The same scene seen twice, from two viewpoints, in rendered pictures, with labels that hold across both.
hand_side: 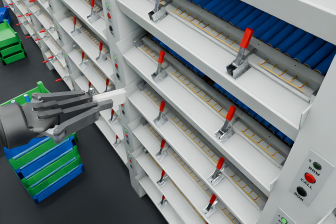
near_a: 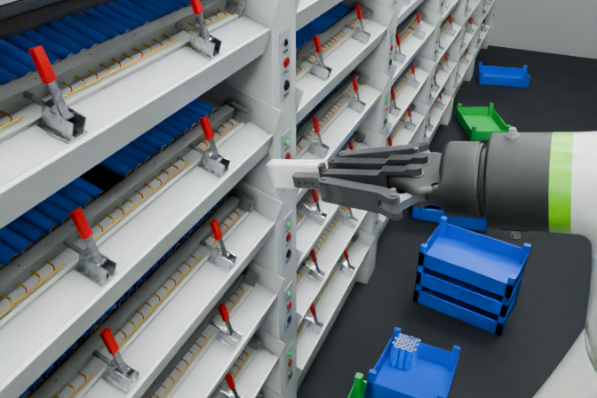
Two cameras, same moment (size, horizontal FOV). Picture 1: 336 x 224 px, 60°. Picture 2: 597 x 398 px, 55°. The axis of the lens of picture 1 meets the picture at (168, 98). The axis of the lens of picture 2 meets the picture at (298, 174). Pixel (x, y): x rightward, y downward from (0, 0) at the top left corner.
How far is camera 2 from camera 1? 0.93 m
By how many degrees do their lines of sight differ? 88
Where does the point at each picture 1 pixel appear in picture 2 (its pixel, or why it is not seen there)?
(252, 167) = (250, 145)
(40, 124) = (433, 155)
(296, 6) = not seen: outside the picture
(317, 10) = not seen: outside the picture
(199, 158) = (194, 289)
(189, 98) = (151, 214)
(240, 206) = (250, 232)
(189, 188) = (201, 380)
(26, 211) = not seen: outside the picture
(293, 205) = (285, 112)
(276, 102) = (243, 34)
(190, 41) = (146, 87)
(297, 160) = (276, 60)
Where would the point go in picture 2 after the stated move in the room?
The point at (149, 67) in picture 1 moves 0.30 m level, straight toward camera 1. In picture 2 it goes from (59, 301) to (284, 214)
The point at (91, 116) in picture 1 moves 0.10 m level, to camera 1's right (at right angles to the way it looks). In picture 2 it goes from (358, 153) to (313, 120)
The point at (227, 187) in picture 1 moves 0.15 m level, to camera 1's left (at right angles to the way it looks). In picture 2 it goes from (229, 247) to (268, 298)
